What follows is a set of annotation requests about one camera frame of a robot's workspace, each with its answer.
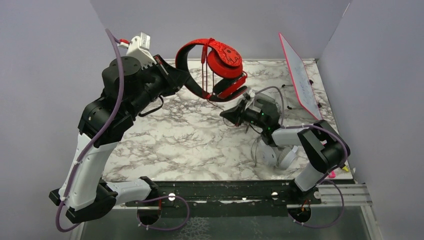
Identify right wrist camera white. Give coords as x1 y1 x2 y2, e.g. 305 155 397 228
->
242 91 257 110

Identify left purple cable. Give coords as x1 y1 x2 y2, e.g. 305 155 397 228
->
54 28 191 233

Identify pink highlighter marker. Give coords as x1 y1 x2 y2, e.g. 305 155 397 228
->
327 171 336 179

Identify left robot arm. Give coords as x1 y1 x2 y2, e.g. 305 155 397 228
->
49 55 190 224

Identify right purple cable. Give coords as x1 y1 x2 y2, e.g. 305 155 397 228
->
255 86 349 229

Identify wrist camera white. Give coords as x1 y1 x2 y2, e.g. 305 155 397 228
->
117 32 157 68
242 91 257 110

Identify purple cable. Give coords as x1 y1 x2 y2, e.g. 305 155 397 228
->
255 86 349 229
54 28 191 233

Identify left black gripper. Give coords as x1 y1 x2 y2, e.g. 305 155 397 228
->
125 54 191 118

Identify white gaming headset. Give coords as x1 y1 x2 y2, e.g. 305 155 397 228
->
250 138 299 171

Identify red headphones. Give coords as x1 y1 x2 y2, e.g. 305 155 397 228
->
175 38 248 103

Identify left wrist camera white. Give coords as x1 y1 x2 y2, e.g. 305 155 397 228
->
117 32 157 68

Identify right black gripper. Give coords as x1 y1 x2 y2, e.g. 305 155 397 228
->
220 99 268 130

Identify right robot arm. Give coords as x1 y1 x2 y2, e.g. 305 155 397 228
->
220 99 351 204

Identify black whiteboard stand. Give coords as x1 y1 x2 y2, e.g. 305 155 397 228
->
281 84 303 110

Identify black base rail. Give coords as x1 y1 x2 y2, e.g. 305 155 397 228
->
124 180 322 218

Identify pink-framed whiteboard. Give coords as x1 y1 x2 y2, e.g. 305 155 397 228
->
278 32 323 120

